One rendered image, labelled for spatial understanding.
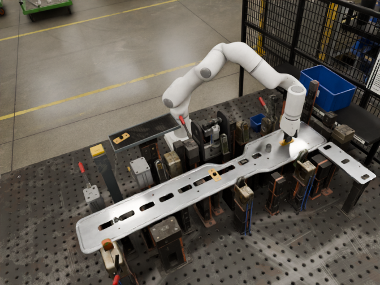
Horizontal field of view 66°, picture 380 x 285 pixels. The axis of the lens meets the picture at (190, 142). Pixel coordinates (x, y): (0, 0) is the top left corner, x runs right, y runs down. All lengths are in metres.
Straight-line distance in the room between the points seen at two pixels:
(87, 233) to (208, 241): 0.62
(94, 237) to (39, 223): 0.64
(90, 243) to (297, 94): 1.16
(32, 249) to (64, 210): 0.27
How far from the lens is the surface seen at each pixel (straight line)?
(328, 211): 1.85
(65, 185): 2.11
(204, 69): 1.48
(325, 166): 1.67
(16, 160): 3.69
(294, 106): 1.51
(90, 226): 1.47
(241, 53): 1.43
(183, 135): 2.03
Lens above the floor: 2.17
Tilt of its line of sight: 44 degrees down
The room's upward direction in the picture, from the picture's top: 6 degrees counter-clockwise
